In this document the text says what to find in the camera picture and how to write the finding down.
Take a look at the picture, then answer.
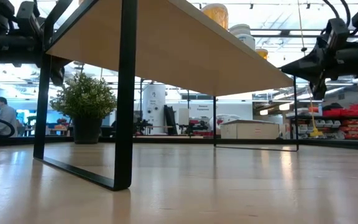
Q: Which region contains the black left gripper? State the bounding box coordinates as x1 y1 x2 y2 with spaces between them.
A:
6 34 67 87

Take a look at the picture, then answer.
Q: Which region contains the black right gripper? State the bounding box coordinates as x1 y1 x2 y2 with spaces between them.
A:
280 46 356 100

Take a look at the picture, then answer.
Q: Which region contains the white medicine bottle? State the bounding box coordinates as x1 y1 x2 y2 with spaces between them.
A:
228 24 257 51

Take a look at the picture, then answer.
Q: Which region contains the green potted plant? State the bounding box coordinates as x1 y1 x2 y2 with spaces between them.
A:
50 72 117 144

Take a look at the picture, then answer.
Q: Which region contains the shelving with red bins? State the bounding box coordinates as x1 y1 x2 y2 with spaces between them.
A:
286 103 358 142

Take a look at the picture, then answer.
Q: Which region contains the yellow broom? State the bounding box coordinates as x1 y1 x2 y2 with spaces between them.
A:
296 0 323 138

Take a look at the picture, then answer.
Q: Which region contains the person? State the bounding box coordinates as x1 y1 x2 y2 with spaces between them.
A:
0 96 19 138

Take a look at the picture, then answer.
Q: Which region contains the beige box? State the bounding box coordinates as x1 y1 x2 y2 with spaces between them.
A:
219 119 280 140

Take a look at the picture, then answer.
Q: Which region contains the wooden tray board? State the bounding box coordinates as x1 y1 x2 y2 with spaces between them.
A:
32 0 300 192

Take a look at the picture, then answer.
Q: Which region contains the black monitor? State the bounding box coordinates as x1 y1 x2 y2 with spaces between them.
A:
163 105 178 135

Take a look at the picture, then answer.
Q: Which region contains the white panel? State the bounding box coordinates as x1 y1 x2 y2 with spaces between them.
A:
178 108 190 126

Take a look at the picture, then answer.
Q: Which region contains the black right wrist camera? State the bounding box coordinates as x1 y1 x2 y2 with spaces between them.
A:
323 17 351 54

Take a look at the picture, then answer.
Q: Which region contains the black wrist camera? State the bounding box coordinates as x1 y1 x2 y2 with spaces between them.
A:
16 1 43 35
323 17 351 54

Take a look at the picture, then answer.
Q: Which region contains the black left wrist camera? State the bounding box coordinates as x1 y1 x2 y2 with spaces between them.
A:
16 1 43 35

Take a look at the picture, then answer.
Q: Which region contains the black metal table frame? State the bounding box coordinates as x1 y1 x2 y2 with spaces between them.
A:
0 134 358 152

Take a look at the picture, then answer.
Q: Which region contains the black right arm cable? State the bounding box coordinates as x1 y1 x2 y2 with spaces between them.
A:
321 0 354 32

